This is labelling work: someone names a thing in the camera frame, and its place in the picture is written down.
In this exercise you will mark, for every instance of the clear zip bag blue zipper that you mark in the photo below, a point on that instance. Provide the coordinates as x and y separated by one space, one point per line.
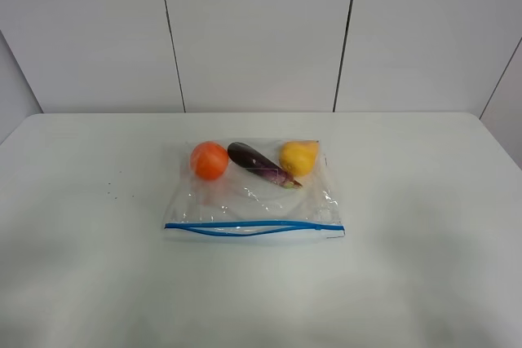
242 206

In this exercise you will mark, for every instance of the orange fruit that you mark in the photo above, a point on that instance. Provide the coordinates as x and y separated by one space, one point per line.
208 161

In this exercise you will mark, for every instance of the yellow pear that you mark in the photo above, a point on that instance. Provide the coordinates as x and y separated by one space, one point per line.
299 157

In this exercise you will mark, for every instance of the purple eggplant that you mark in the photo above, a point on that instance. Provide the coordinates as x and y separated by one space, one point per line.
256 163

